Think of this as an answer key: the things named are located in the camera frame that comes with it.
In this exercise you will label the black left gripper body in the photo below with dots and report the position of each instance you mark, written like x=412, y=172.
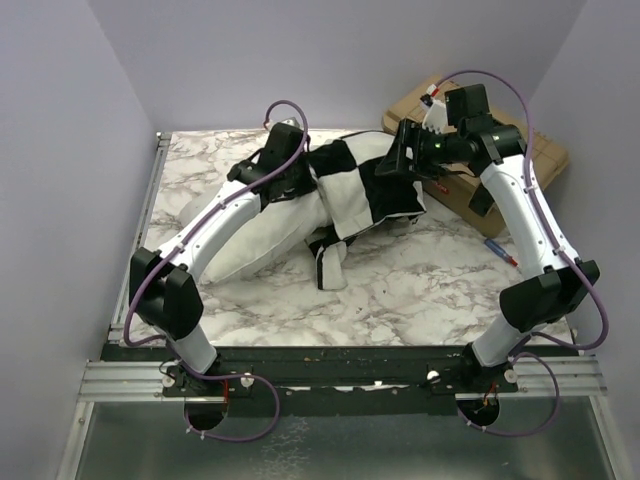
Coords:
x=299, y=177

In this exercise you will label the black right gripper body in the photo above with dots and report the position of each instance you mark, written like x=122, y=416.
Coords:
x=434, y=149

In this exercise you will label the white pillow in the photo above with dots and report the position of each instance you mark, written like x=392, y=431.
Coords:
x=262, y=240

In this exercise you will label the black and white checkered pillowcase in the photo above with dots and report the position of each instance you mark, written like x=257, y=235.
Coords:
x=355, y=198

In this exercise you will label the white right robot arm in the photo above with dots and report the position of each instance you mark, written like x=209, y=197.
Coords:
x=555, y=278

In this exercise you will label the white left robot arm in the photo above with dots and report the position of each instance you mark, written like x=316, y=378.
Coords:
x=163, y=288

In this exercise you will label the tan plastic toolbox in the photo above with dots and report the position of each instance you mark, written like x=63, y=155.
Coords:
x=501, y=197

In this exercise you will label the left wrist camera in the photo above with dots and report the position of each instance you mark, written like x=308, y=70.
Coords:
x=283, y=140

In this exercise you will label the blue handled screwdriver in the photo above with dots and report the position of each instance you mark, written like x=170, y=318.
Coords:
x=500, y=252

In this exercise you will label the aluminium left side rail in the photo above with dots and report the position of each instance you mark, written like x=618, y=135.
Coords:
x=163, y=142

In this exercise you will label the black front mounting rail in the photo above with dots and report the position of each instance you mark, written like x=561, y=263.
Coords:
x=326, y=381

